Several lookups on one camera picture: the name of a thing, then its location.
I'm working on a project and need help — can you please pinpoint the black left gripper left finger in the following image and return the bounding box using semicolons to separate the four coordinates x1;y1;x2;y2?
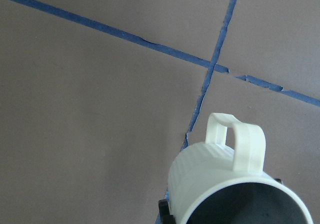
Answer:
158;199;176;224

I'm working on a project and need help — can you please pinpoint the white mug with handle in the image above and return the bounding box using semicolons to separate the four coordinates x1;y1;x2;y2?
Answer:
168;113;313;224

